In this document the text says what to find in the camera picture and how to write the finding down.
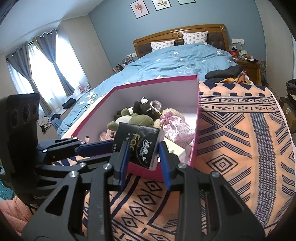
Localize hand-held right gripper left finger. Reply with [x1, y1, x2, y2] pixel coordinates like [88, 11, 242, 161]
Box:
[22, 140, 130, 241]

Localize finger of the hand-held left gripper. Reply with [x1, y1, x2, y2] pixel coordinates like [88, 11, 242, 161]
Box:
[38, 137, 115, 163]
[34, 153, 112, 178]

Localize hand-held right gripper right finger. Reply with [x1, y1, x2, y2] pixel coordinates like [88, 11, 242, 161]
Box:
[158, 140, 267, 241]

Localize pink-brown crochet bunny plush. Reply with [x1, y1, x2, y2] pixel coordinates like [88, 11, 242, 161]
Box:
[99, 130, 116, 142]

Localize black tissue pack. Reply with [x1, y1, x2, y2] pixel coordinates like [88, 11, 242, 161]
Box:
[113, 122, 166, 171]

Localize pink satin pouch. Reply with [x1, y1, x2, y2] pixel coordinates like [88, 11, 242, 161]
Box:
[159, 112, 196, 147]

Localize green dinosaur plush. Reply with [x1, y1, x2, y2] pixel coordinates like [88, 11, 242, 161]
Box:
[107, 108, 154, 131]

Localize dark brown bear plush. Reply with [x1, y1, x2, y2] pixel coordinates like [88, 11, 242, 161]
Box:
[133, 97, 162, 121]

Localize pink braided cord loop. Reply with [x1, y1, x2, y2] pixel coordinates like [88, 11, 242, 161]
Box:
[150, 100, 162, 115]

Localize pink cardboard box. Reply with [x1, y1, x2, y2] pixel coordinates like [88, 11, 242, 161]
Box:
[60, 75, 200, 182]

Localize person's left forearm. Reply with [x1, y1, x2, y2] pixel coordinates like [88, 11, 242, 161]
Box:
[0, 197, 34, 235]

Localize crumpled clothes heap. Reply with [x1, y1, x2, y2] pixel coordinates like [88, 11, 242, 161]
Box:
[38, 112, 62, 133]

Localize black folded cloth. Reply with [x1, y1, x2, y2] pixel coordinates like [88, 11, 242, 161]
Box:
[62, 98, 76, 109]

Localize teal patterned cloth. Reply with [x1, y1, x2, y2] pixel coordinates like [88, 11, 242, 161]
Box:
[0, 168, 13, 200]

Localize grey-blue curtain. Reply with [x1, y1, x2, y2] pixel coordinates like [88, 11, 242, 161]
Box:
[6, 43, 54, 116]
[35, 30, 75, 98]

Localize orange patterned blanket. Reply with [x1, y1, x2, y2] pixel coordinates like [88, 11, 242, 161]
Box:
[58, 80, 292, 241]

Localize beige wardrobe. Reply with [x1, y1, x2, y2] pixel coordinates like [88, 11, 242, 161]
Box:
[57, 14, 116, 88]

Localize blue floral duvet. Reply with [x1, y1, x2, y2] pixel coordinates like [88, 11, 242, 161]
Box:
[57, 43, 238, 138]

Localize dark grey folded clothes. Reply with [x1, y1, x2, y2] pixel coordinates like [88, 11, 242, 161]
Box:
[206, 65, 243, 80]

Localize orange garment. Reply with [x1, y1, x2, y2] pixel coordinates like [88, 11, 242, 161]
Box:
[222, 74, 251, 85]

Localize white patterned pillow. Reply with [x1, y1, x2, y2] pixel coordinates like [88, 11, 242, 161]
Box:
[182, 31, 208, 44]
[150, 40, 175, 52]

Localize wooden nightstand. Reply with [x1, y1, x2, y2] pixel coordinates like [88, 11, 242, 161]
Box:
[236, 59, 262, 86]

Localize wooden headboard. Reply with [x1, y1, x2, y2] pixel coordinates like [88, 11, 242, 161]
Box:
[133, 24, 228, 58]

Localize framed pink flower picture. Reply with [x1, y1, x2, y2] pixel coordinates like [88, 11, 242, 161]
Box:
[130, 0, 147, 19]

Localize pile of dark clothes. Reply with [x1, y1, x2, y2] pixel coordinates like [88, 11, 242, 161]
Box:
[285, 79, 296, 96]

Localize framed white flower picture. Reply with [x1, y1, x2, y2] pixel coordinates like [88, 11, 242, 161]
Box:
[151, 0, 170, 11]

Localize black cable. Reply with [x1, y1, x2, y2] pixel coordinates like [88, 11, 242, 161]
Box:
[69, 104, 90, 126]

